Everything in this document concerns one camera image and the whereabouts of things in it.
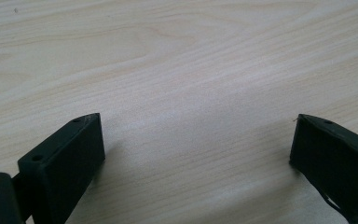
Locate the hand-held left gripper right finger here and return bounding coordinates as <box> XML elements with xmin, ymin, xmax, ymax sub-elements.
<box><xmin>289</xmin><ymin>113</ymin><xmax>358</xmax><ymax>224</ymax></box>

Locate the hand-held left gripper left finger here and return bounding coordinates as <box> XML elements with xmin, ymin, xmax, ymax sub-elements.
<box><xmin>12</xmin><ymin>112</ymin><xmax>106</xmax><ymax>224</ymax></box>

